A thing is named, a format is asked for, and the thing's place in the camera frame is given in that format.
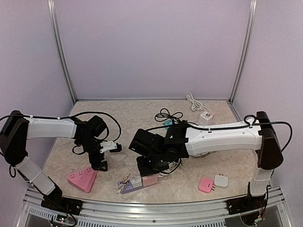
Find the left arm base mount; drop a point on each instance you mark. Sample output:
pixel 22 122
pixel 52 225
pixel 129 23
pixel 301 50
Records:
pixel 63 204

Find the pink square plug adapter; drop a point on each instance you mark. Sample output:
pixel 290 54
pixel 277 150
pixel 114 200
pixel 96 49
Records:
pixel 206 185

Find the pink triangular power strip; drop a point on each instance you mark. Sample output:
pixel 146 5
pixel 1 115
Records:
pixel 83 179

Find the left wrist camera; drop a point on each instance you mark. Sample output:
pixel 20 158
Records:
pixel 110 146

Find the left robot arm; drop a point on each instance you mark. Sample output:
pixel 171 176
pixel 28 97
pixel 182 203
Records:
pixel 19 128

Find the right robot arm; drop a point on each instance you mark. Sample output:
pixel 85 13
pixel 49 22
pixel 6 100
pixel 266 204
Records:
pixel 183 140

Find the right aluminium corner post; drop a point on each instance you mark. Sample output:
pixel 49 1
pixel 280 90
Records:
pixel 245 50

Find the aluminium front rail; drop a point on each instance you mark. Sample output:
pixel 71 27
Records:
pixel 154 206

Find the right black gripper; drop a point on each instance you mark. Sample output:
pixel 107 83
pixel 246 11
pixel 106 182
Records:
pixel 144 171

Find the pink cube socket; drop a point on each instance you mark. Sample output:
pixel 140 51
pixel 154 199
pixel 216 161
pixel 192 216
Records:
pixel 149 180

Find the white square charger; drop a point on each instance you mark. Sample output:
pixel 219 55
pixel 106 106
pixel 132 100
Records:
pixel 221 181

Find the teal power strip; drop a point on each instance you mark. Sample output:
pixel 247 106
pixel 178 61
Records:
pixel 168 123

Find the small white charger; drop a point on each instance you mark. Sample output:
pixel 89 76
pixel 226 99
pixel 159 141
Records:
pixel 136 181

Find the white cube socket adapter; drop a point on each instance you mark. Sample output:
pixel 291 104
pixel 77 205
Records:
pixel 206 118

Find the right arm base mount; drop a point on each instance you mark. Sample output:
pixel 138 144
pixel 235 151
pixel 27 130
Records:
pixel 246 203

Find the purple power strip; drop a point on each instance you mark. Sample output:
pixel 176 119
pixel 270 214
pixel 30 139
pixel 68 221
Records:
pixel 128 188

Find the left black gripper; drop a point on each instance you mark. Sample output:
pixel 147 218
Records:
pixel 97 166

